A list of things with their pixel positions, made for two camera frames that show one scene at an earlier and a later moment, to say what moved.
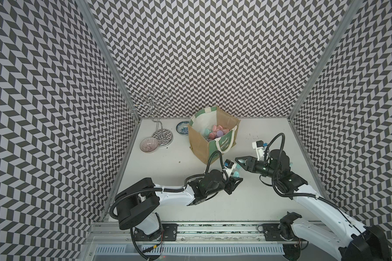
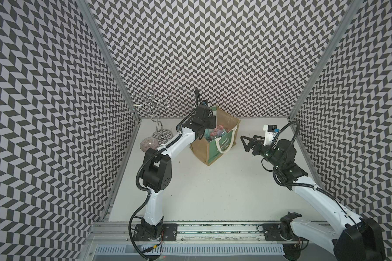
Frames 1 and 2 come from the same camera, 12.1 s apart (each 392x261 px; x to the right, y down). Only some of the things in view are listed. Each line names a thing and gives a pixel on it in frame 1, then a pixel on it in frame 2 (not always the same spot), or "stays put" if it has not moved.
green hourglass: x=207 y=132 stays put
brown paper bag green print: x=212 y=129 stays put
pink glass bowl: x=148 y=144 stays put
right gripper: x=250 y=163 → x=253 y=141
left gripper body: x=221 y=187 → x=210 y=123
